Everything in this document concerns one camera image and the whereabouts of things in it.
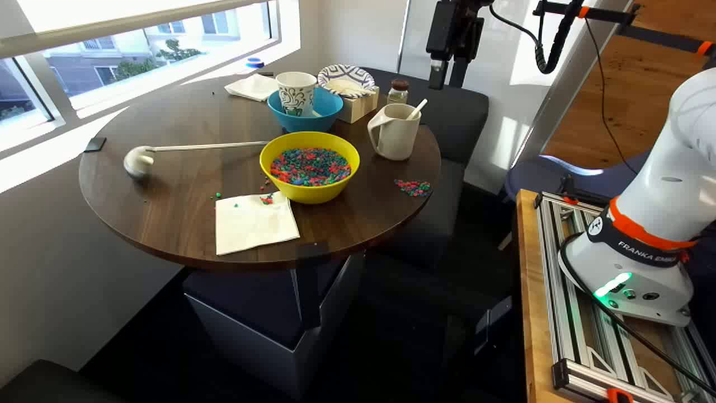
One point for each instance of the white napkin by window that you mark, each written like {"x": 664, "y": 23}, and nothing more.
{"x": 254, "y": 88}

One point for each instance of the white patterned plate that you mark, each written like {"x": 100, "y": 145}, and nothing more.
{"x": 344, "y": 82}

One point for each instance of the scattered coloured beads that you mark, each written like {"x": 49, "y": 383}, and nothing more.
{"x": 411, "y": 186}

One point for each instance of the small glass jar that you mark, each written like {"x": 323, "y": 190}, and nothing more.
{"x": 398, "y": 89}

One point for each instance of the black camera stand bar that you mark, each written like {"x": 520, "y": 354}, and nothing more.
{"x": 625, "y": 26}

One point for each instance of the yellow bowl of beads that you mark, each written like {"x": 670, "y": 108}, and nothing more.
{"x": 309, "y": 167}

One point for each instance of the small black object on sill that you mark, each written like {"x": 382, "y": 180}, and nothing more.
{"x": 95, "y": 143}

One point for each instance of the blue chair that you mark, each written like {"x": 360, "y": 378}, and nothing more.
{"x": 554, "y": 176}

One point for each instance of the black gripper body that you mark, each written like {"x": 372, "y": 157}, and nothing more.
{"x": 452, "y": 40}

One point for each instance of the white patterned paper cup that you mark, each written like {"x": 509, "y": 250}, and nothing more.
{"x": 295, "y": 93}

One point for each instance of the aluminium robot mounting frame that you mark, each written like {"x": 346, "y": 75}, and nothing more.
{"x": 591, "y": 353}

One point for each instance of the wooden robot stand top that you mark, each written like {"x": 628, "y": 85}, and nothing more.
{"x": 538, "y": 350}

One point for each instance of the blue cap on sill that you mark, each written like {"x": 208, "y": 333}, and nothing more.
{"x": 254, "y": 64}

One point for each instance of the white pitcher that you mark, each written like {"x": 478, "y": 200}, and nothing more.
{"x": 391, "y": 131}

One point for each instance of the grey storage box under table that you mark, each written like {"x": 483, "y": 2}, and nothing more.
{"x": 254, "y": 319}

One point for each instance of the metal ladle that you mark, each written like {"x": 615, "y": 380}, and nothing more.
{"x": 138, "y": 159}

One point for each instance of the dark grey sofa bench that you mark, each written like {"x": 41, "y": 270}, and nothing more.
{"x": 456, "y": 119}

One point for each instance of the round wooden table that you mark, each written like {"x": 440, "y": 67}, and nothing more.
{"x": 172, "y": 153}

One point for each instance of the blue bowl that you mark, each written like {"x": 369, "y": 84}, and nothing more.
{"x": 323, "y": 114}

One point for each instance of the white napkin near edge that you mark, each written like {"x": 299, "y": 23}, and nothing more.
{"x": 254, "y": 219}

